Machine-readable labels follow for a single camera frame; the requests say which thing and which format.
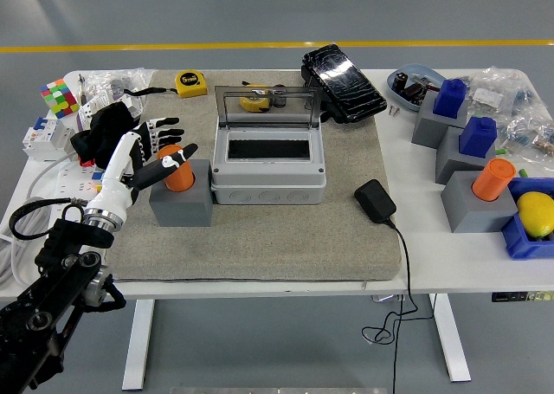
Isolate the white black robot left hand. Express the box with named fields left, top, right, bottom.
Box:
left=85, top=116, right=199, bottom=221

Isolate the orange cylinder battery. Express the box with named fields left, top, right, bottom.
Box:
left=471, top=158, right=516, bottom=202
left=156, top=145, right=196, bottom=193

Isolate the grey electrical enclosure box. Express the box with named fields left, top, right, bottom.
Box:
left=210, top=123, right=326, bottom=205

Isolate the white labelled packaging box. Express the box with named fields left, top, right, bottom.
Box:
left=76, top=94, right=145, bottom=131

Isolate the blue battery block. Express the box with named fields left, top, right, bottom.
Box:
left=458, top=116, right=498, bottom=158
left=433, top=78, right=468, bottom=119

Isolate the black cloth glove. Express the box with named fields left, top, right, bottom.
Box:
left=70, top=102, right=140, bottom=170

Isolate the white power strip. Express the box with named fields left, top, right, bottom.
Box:
left=55, top=162, right=106, bottom=211

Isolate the grey block with round hole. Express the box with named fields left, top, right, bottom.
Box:
left=149, top=158, right=214, bottom=228

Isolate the white circuit breaker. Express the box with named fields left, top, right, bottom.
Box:
left=22, top=116, right=77, bottom=162

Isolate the clear plastic bag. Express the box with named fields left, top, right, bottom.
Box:
left=81, top=68, right=156, bottom=109

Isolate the large pastel puzzle cube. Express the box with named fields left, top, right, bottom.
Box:
left=38, top=78, right=81, bottom=119

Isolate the yellow square tape measure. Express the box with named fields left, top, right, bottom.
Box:
left=174, top=70, right=209, bottom=99

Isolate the yellow round tape measure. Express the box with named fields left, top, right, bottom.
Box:
left=239, top=94, right=272, bottom=113

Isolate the grey-brown mat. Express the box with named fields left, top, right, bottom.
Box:
left=105, top=68, right=402, bottom=282

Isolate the white table leg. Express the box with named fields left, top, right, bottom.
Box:
left=432, top=293, right=472, bottom=383
left=121, top=299, right=156, bottom=391

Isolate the black cracked glossy case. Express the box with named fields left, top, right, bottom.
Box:
left=300, top=43, right=388, bottom=125

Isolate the black power adapter plug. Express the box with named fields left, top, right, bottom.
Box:
left=354, top=178, right=397, bottom=225

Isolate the dark brown cylinder part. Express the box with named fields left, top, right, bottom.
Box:
left=402, top=83, right=428, bottom=105

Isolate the grey holder block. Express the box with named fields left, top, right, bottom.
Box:
left=435, top=126, right=497, bottom=185
left=441, top=171, right=519, bottom=234
left=410, top=89, right=471, bottom=149

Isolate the blue-grey oval tray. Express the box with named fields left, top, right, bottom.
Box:
left=386, top=62, right=447, bottom=112

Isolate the clear bag of parts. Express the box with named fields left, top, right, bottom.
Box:
left=465, top=67, right=540, bottom=119
left=496, top=107, right=554, bottom=158

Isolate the blue plastic bin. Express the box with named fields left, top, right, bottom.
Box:
left=500, top=177, right=554, bottom=261

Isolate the yellow mango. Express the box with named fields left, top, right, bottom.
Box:
left=517, top=191, right=554, bottom=241

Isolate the table control panel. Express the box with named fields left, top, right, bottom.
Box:
left=491, top=290, right=554, bottom=303

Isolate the black wrist strap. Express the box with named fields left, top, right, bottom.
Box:
left=123, top=86, right=178, bottom=97

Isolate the black adapter cord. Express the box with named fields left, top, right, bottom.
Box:
left=361, top=217, right=435, bottom=394

